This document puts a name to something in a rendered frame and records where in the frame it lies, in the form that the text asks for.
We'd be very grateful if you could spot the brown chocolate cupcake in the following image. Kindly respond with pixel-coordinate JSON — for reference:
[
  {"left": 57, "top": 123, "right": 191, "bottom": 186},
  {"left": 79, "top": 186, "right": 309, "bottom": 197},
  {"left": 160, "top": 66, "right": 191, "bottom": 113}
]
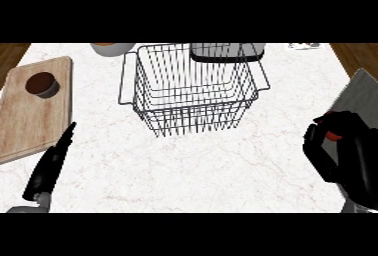
[{"left": 24, "top": 71, "right": 63, "bottom": 99}]

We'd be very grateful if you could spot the wooden cutting board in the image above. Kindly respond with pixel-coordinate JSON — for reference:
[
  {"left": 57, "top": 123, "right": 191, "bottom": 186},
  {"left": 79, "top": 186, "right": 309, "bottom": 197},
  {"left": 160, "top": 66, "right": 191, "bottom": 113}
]
[{"left": 0, "top": 55, "right": 75, "bottom": 165}]

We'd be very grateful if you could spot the small white printed object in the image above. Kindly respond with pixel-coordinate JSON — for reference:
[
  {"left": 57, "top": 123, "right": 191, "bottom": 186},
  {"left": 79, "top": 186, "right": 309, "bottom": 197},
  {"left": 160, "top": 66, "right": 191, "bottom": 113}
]
[{"left": 287, "top": 42, "right": 323, "bottom": 51}]

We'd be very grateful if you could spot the grey bowl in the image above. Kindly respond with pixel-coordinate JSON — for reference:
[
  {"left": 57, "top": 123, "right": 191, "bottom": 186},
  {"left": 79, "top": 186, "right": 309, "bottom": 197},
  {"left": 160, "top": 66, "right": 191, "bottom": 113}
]
[{"left": 91, "top": 42, "right": 137, "bottom": 58}]

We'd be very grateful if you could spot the black wire basket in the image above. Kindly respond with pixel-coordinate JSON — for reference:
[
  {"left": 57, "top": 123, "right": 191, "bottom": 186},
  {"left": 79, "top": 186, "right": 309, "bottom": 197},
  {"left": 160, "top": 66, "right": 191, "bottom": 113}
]
[{"left": 117, "top": 43, "right": 272, "bottom": 138}]

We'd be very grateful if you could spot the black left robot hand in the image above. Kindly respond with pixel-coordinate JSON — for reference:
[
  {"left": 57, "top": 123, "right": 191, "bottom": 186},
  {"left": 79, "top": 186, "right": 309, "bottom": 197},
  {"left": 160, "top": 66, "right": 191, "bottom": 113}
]
[{"left": 21, "top": 121, "right": 79, "bottom": 202}]

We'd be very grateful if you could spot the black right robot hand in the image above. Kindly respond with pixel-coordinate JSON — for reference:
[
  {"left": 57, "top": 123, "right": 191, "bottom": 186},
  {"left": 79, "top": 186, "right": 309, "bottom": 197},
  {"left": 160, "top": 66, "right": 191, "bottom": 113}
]
[{"left": 302, "top": 110, "right": 378, "bottom": 211}]

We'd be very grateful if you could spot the red bell pepper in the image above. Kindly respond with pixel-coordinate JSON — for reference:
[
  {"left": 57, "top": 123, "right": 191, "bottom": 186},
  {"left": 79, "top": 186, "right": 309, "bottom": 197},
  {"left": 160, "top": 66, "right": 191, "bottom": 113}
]
[{"left": 315, "top": 111, "right": 346, "bottom": 141}]

